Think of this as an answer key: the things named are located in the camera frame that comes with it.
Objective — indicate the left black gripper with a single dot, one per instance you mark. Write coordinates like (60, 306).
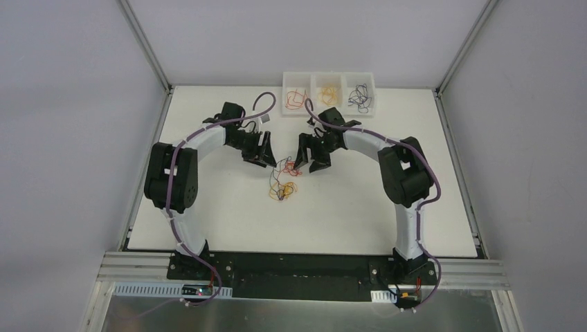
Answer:
(257, 146)

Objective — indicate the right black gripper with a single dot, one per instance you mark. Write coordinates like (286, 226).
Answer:
(313, 149)

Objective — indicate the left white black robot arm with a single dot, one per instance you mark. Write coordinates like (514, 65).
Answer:
(172, 178)

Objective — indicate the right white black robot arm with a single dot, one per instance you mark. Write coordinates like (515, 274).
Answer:
(405, 174)

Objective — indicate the white three-compartment tray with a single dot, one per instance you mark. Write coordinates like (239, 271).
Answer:
(352, 93)

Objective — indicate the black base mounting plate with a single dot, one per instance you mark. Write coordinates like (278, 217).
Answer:
(338, 278)

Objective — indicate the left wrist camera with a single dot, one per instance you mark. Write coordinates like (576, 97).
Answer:
(263, 119)

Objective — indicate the right white slotted cable duct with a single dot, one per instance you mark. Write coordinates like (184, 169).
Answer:
(383, 296)

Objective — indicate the white slotted cable duct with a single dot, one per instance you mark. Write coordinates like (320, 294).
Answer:
(383, 296)
(163, 290)

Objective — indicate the aluminium frame rail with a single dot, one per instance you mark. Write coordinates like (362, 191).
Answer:
(474, 274)

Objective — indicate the left white slotted cable duct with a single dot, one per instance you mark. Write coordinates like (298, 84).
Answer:
(163, 290)

